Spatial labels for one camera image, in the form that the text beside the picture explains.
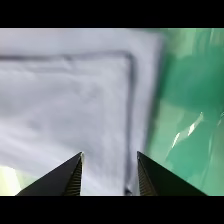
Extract light blue shirt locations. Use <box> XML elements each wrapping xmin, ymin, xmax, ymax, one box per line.
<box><xmin>0</xmin><ymin>28</ymin><xmax>168</xmax><ymax>197</ymax></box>

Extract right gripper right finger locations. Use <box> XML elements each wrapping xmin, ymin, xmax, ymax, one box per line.
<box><xmin>136</xmin><ymin>151</ymin><xmax>207</xmax><ymax>197</ymax></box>

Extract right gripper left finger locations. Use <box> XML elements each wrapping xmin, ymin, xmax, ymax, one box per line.
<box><xmin>15</xmin><ymin>151</ymin><xmax>84</xmax><ymax>197</ymax></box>

